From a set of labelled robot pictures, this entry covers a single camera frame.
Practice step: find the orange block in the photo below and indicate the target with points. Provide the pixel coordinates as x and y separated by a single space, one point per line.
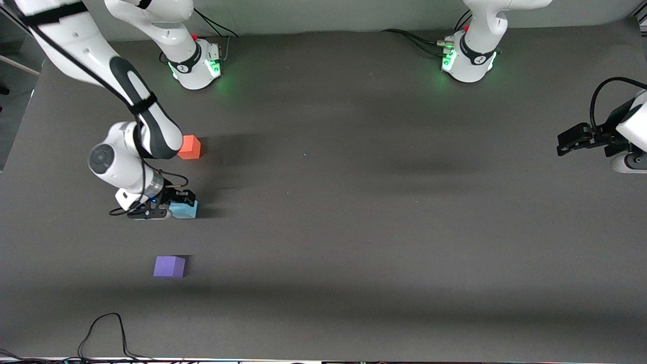
192 147

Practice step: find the purple block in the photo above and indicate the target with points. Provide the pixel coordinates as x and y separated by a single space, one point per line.
169 267

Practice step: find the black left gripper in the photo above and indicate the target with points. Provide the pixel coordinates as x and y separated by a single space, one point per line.
602 139

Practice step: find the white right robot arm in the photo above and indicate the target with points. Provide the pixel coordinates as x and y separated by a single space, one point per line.
76 35

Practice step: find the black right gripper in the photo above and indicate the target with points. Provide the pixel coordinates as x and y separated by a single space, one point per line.
174 196

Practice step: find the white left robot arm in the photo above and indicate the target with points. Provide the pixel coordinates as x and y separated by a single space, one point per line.
475 55

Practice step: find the beige rod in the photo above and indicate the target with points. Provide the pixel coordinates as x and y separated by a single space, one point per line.
20 65

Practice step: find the light blue block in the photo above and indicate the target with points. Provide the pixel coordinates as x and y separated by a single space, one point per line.
184 211

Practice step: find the dark grey table mat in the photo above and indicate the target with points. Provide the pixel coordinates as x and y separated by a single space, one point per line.
404 227

